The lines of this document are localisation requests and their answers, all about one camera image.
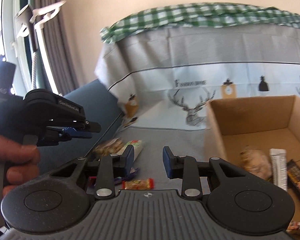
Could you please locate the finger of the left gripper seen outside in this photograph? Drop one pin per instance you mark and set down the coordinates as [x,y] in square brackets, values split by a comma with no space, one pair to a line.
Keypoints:
[74,129]

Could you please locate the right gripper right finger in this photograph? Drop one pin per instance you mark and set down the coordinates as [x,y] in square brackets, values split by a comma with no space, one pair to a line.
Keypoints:
[232,197]

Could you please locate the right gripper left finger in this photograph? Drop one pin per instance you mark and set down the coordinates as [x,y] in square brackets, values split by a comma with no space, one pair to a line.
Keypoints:
[61,198]

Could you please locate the silver stick snack packet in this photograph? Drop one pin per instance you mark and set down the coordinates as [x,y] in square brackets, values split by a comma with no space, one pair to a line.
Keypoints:
[279,166]

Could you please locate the yellow ice cream cone packet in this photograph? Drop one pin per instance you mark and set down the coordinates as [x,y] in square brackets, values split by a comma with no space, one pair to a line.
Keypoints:
[294,228]

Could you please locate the person left hand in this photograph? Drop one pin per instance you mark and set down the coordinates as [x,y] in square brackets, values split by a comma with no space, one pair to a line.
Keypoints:
[24,160]

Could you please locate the blue sofa armrest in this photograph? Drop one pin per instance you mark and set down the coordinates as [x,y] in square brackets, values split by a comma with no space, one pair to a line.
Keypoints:
[100,106]

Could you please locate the brown seed snack pack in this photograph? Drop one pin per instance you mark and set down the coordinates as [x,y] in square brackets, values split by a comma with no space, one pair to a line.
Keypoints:
[108,147]

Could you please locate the red blue snack packet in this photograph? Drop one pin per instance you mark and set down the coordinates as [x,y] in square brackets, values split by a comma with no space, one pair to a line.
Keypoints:
[91,182]

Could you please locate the beige wrapped snack in box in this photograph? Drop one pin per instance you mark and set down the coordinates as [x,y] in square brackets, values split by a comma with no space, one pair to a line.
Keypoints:
[256,162]

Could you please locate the rice cracker snack pack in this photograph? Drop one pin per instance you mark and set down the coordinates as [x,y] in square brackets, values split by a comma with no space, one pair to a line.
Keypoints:
[137,145]

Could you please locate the dark chocolate bar packet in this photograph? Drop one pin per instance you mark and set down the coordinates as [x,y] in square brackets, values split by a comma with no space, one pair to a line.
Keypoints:
[293,173]

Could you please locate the purple snack packet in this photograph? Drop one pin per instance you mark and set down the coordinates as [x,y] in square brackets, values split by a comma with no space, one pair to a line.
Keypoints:
[133,173]

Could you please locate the red gold candy bar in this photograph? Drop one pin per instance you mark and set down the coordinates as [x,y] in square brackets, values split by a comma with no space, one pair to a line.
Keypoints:
[142,184]

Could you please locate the cardboard box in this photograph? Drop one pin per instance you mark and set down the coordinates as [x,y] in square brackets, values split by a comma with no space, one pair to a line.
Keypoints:
[263,123]

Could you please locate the grey deer print cover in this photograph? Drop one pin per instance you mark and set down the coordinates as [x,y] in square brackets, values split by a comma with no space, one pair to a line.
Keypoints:
[166,76]

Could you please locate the grey curtain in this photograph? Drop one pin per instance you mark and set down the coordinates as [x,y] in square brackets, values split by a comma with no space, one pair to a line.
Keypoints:
[58,67]

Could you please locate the green checkered cloth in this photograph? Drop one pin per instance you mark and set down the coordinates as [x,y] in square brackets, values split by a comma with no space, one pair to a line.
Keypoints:
[198,15]

